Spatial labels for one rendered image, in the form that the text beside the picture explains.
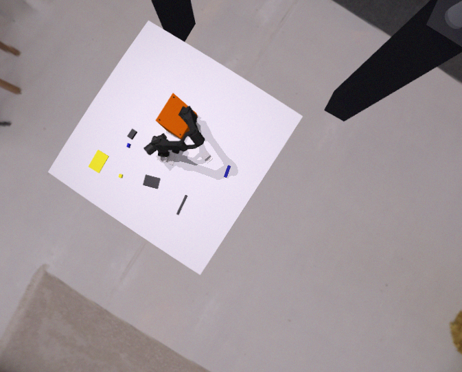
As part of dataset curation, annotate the yellow flat plate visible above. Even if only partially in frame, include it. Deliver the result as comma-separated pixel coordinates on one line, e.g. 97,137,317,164
89,150,109,173

